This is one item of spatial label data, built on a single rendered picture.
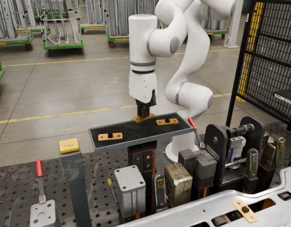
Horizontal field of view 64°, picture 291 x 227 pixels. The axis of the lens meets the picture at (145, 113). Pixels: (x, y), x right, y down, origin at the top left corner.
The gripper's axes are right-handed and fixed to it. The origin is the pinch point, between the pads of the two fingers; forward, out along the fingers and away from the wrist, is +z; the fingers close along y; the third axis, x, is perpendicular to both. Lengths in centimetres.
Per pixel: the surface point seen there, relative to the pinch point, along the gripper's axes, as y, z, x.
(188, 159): 17.3, 14.5, 5.9
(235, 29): -308, 76, 626
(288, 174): 41, 24, 37
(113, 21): -555, 55, 365
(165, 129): 5.6, 7.8, 6.2
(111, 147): 1.3, 7.9, -15.1
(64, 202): -30, 54, -26
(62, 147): -9.1, 7.7, -27.6
